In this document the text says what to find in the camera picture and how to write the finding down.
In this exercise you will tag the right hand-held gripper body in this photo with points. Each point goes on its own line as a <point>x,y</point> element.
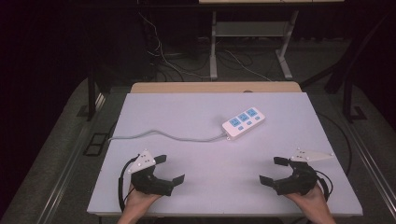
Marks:
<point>299,180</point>

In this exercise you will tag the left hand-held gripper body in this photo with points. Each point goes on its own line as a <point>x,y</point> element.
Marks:
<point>148,183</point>

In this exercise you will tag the white power strip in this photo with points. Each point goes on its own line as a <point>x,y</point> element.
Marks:
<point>243,122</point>

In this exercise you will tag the person's left hand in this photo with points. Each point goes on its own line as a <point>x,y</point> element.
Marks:
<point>140,202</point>

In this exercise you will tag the person's right hand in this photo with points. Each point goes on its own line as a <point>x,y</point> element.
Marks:
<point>309,200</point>

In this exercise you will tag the white table cover board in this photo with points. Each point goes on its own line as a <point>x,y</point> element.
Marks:
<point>202,186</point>

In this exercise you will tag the wooden table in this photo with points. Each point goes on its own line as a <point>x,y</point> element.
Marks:
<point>186,87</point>

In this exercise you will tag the black metal stand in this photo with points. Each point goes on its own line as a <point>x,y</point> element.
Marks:
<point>91,96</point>
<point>347,99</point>

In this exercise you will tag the black floor socket frame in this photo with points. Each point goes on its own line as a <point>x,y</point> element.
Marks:
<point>88,153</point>

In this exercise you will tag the aluminium floor rail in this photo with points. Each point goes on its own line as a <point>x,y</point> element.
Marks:
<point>67,177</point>
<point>373,168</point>

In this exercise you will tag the white metal frame desk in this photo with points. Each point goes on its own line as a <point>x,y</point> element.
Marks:
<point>249,29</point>

